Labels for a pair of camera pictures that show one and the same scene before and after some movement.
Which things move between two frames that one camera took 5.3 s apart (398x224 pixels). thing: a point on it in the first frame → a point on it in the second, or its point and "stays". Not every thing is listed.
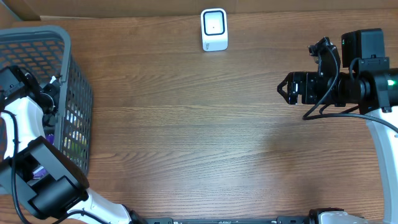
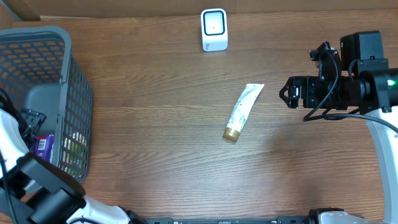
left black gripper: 50,101 → 34,117
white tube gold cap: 53,79 → 241,111
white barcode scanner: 214,29 stays
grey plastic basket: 47,49 stays
